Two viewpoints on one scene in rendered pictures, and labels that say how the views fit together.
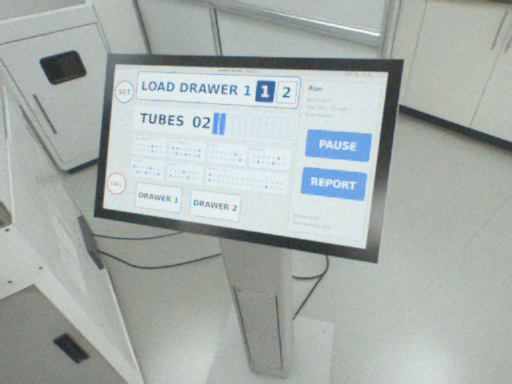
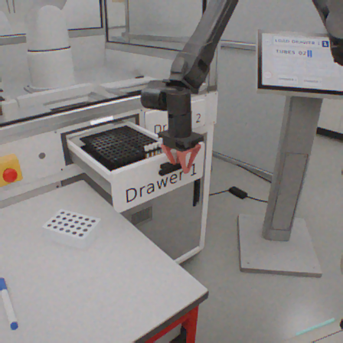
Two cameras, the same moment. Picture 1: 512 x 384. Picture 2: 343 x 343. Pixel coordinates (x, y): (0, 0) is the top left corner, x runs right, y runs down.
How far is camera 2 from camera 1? 1.21 m
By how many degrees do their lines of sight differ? 15
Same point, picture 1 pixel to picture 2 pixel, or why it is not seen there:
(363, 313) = (315, 215)
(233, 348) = (249, 232)
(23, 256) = (213, 111)
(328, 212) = not seen: outside the picture
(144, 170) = (280, 70)
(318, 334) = (297, 223)
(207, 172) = (307, 70)
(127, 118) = (269, 51)
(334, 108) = not seen: outside the picture
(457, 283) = not seen: outside the picture
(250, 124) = (321, 53)
